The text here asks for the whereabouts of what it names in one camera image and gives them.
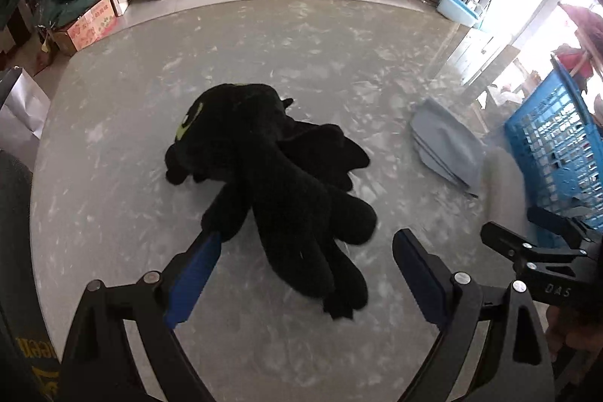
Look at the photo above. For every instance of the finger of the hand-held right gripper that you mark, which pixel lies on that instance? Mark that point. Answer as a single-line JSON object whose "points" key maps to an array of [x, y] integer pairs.
{"points": [[509, 242], [556, 225]]}

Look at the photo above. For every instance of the pink cloth pile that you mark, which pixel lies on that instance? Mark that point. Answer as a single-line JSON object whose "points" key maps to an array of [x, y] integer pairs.
{"points": [[584, 18]]}

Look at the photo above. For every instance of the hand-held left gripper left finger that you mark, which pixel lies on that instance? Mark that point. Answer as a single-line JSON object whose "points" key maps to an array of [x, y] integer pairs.
{"points": [[193, 279]]}

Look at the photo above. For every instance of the black plush toy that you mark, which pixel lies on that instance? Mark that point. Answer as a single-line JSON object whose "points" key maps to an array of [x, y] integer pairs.
{"points": [[273, 176]]}

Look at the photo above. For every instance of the blue-grey cloth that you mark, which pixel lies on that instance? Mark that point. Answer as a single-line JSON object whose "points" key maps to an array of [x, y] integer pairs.
{"points": [[447, 147]]}

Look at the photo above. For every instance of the light blue plastic tub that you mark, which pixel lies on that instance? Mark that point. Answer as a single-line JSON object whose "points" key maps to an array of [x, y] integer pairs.
{"points": [[459, 6]]}

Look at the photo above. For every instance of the blue plastic basket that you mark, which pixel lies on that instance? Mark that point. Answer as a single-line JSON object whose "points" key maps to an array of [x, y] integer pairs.
{"points": [[556, 147]]}

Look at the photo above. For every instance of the pink printed cardboard box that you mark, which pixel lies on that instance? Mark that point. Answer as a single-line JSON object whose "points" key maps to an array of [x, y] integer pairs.
{"points": [[87, 27]]}

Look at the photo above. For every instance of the person's right hand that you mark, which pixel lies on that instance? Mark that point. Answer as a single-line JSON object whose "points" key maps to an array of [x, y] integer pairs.
{"points": [[577, 336]]}

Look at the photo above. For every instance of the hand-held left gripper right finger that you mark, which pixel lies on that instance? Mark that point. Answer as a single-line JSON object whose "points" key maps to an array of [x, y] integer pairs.
{"points": [[424, 284]]}

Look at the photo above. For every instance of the white paper bag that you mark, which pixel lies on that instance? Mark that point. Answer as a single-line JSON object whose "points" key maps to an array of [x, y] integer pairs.
{"points": [[21, 110]]}

